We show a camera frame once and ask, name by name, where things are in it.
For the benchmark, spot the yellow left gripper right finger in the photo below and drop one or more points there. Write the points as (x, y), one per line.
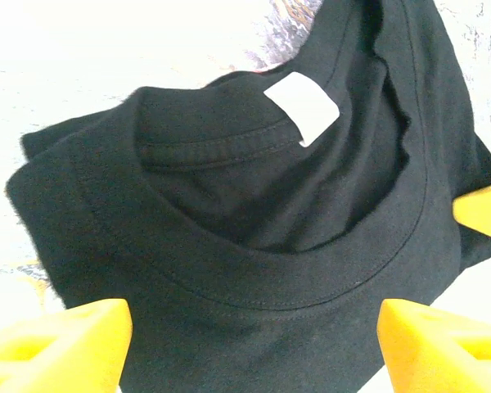
(442, 352)

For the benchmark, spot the black t-shirt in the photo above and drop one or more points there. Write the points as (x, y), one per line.
(229, 204)

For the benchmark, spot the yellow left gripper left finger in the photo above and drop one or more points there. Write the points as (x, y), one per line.
(57, 352)

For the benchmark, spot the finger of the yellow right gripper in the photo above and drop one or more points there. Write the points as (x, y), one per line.
(487, 209)

